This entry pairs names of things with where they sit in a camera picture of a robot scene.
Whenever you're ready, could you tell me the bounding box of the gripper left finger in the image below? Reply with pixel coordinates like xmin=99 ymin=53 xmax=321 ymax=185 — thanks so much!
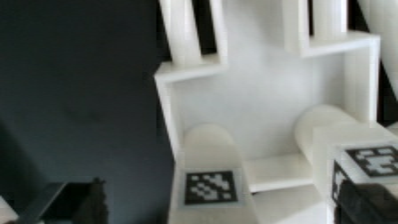
xmin=14 ymin=178 xmax=110 ymax=224

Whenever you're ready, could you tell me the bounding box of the white chair leg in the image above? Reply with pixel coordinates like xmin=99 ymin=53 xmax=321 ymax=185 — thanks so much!
xmin=167 ymin=124 xmax=259 ymax=224
xmin=295 ymin=105 xmax=398 ymax=221

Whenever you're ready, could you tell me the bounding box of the white chair seat part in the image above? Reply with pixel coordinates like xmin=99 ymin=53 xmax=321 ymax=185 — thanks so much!
xmin=153 ymin=0 xmax=382 ymax=194

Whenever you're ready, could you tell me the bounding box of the white U-shaped fence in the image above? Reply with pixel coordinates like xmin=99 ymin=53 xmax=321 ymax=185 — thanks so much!
xmin=357 ymin=0 xmax=398 ymax=128

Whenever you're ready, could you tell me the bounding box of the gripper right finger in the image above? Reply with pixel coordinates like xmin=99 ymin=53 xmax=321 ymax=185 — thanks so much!
xmin=334 ymin=181 xmax=398 ymax=224

